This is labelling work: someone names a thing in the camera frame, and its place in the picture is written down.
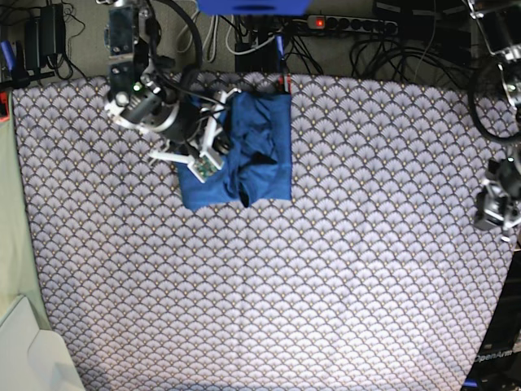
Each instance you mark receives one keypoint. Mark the black power strip red switch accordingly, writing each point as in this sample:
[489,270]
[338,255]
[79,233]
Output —
[343,24]

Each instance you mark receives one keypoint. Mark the black power adapter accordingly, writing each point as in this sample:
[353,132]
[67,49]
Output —
[44,38]

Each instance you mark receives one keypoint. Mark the blue handled clamp left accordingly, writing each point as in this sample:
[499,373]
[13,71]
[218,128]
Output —
[15,66]

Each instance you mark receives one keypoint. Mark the fan-patterned table cloth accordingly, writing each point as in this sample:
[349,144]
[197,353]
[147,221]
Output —
[371,276]

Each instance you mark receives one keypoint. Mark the blue long-sleeve T-shirt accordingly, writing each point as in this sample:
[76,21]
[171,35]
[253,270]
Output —
[259,163]

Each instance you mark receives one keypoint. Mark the white plastic bin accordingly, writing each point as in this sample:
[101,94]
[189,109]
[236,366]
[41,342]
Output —
[33,358]

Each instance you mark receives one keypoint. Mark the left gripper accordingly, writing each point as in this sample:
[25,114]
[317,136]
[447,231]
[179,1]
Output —
[499,200]

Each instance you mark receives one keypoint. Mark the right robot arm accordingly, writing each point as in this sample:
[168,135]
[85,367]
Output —
[132,36]

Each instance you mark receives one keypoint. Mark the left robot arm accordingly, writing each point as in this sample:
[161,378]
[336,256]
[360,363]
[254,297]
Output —
[476,44]

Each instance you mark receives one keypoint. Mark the red black table clamp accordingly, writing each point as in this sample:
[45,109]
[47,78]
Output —
[285,77]

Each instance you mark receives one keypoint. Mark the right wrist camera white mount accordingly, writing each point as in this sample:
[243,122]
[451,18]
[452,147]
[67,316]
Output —
[199,142]

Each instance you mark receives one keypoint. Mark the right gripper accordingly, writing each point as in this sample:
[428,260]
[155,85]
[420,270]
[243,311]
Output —
[147,108]

